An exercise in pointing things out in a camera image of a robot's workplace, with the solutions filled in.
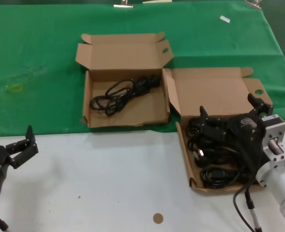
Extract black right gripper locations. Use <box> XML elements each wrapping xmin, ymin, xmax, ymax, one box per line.
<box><xmin>199</xmin><ymin>93</ymin><xmax>273</xmax><ymax>170</ymax></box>

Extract black power cord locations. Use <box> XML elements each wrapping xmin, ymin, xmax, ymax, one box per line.
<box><xmin>89</xmin><ymin>75</ymin><xmax>161</xmax><ymax>116</ymax></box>
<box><xmin>193</xmin><ymin>142</ymin><xmax>244</xmax><ymax>167</ymax></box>
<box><xmin>185</xmin><ymin>116</ymin><xmax>206</xmax><ymax>145</ymax></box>
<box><xmin>200</xmin><ymin>166</ymin><xmax>256</xmax><ymax>189</ymax></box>

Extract cable with silver connector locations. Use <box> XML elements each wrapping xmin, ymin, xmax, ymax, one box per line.
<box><xmin>243</xmin><ymin>186</ymin><xmax>263</xmax><ymax>232</ymax></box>
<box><xmin>0</xmin><ymin>214</ymin><xmax>10</xmax><ymax>232</ymax></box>

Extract open brown cardboard box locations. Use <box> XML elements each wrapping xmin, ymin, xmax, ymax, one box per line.
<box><xmin>75</xmin><ymin>32</ymin><xmax>174</xmax><ymax>128</ymax></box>
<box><xmin>162</xmin><ymin>67</ymin><xmax>273</xmax><ymax>196</ymax></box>

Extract green table cloth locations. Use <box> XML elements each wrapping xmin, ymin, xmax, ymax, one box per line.
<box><xmin>0</xmin><ymin>0</ymin><xmax>285</xmax><ymax>139</ymax></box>

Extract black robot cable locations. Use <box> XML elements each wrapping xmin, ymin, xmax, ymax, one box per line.
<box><xmin>233</xmin><ymin>177</ymin><xmax>258</xmax><ymax>232</ymax></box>

